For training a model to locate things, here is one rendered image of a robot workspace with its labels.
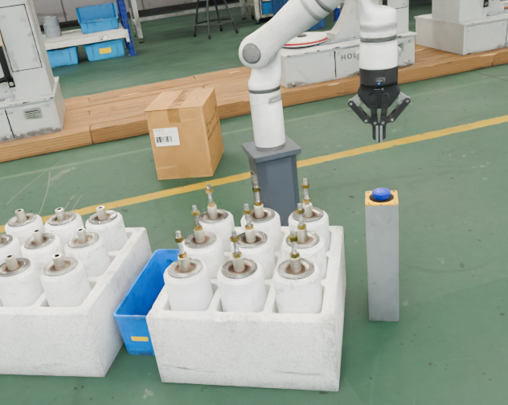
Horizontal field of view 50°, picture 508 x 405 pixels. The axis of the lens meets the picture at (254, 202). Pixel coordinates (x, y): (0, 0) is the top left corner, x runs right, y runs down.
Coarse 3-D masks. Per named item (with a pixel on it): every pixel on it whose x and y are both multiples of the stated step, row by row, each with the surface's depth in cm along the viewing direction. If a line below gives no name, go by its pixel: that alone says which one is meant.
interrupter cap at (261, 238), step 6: (240, 234) 126; (258, 234) 125; (264, 234) 124; (240, 240) 123; (258, 240) 123; (264, 240) 122; (240, 246) 121; (246, 246) 120; (252, 246) 120; (258, 246) 120
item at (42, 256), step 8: (56, 240) 135; (24, 248) 133; (40, 248) 132; (48, 248) 132; (56, 248) 134; (24, 256) 133; (32, 256) 132; (40, 256) 132; (48, 256) 133; (64, 256) 138; (40, 264) 133
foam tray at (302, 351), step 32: (224, 256) 133; (160, 320) 113; (192, 320) 112; (224, 320) 110; (256, 320) 109; (288, 320) 107; (320, 320) 106; (160, 352) 117; (192, 352) 116; (224, 352) 114; (256, 352) 112; (288, 352) 111; (320, 352) 109; (224, 384) 118; (256, 384) 116; (288, 384) 114; (320, 384) 113
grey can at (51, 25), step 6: (42, 18) 512; (48, 18) 511; (54, 18) 514; (48, 24) 513; (54, 24) 516; (48, 30) 516; (54, 30) 517; (48, 36) 518; (54, 36) 518; (60, 36) 523
